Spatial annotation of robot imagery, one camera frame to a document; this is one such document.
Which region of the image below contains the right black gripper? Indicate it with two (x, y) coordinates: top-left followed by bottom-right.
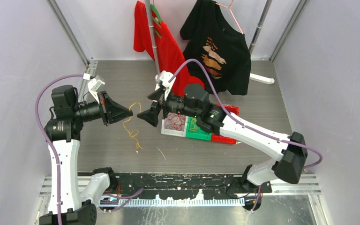
(137, 87), (199, 127)

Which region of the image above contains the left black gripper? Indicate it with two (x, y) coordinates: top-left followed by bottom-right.
(73, 90), (133, 126)

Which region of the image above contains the red wire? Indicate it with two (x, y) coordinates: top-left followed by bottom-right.
(165, 113), (187, 131)

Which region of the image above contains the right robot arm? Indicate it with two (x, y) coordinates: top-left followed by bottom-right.
(137, 83), (308, 193)

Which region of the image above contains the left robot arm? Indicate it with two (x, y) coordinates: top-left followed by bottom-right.
(39, 85), (133, 225)

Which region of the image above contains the white plastic bin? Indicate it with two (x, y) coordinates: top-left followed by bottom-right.
(161, 113), (188, 137)

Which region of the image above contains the green plastic bin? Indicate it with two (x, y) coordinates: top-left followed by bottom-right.
(186, 117), (212, 141)

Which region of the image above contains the red t-shirt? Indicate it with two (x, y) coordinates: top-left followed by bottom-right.
(133, 1), (204, 96)

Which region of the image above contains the red plastic bin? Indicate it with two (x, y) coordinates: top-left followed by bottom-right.
(211, 105), (240, 145)

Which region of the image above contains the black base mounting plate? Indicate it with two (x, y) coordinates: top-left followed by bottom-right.
(105, 173), (257, 200)

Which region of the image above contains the black printed t-shirt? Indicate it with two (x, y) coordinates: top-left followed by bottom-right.
(180, 0), (251, 96)

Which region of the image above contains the green clothes hanger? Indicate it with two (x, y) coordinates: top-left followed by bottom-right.
(150, 4), (162, 38)

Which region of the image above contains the metal clothes rack pole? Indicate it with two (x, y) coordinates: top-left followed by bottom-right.
(144, 0), (160, 75)

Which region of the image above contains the pink clothes hanger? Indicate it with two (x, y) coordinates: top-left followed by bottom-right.
(216, 0), (244, 34)

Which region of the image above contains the right metal rack pole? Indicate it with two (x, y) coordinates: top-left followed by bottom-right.
(249, 0), (273, 55)

